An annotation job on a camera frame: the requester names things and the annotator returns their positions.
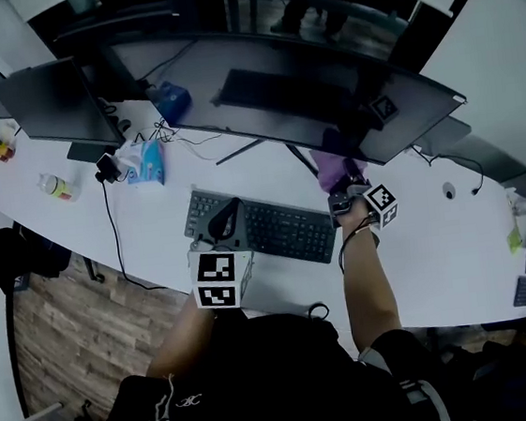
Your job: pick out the large black curved computer monitor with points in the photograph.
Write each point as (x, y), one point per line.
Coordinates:
(254, 88)

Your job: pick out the green packet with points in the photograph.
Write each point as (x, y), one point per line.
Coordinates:
(513, 240)

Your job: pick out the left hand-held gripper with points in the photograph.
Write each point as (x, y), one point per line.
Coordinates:
(216, 276)

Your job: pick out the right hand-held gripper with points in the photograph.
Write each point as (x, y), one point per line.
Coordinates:
(378, 206)

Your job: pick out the person's black shirt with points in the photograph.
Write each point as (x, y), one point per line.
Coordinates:
(273, 383)

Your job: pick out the dark grey keyboard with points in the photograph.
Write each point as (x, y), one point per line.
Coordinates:
(284, 230)

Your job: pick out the person's right forearm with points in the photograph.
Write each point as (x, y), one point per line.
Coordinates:
(368, 282)

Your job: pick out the person's left forearm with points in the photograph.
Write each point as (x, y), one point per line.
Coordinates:
(183, 341)

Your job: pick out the small white dome device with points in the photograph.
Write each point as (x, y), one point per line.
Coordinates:
(449, 190)

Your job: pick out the black office chair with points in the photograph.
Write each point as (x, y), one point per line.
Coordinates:
(9, 259)

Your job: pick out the purple cloth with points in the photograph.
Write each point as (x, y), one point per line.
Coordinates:
(329, 169)

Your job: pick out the yellow and red toy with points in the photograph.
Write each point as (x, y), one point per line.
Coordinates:
(3, 150)

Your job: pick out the clear bottle with yellow label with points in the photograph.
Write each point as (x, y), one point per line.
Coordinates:
(57, 186)

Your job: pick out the blue tissue packet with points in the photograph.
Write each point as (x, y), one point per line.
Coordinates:
(147, 163)

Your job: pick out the small black flat monitor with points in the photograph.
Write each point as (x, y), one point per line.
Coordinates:
(57, 105)

